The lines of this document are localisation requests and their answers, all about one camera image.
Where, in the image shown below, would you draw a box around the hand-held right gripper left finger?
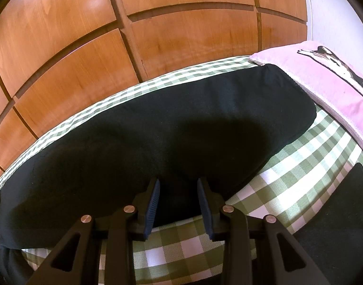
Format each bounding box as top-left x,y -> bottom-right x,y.
27,177 -> 161,285

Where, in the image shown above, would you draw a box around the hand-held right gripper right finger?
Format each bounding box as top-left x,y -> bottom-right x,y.
197,177 -> 330,285

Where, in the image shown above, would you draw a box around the black pants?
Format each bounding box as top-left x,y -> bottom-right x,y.
0,63 -> 317,276

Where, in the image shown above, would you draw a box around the green checked bed sheet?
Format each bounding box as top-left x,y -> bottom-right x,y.
0,55 -> 363,285

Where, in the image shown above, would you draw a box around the dark cloth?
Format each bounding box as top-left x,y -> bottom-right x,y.
288,163 -> 363,285

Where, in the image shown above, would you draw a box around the wooden wardrobe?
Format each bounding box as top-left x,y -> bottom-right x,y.
0,0 -> 308,181

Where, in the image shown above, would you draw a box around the pink dog print pillow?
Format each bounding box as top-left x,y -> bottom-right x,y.
249,40 -> 363,152

